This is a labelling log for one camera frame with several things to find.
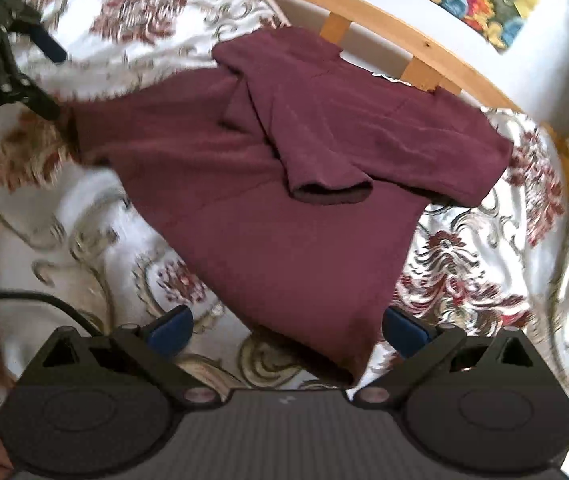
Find wooden bed frame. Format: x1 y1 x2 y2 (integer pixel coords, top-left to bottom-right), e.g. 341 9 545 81
301 0 569 185

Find black cable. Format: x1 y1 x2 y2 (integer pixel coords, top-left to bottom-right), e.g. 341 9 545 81
0 289 106 337

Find floral white bedspread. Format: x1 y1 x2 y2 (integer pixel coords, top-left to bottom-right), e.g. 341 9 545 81
0 0 569 461

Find maroon small shirt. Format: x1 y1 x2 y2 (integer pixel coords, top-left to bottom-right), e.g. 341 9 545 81
70 27 513 385

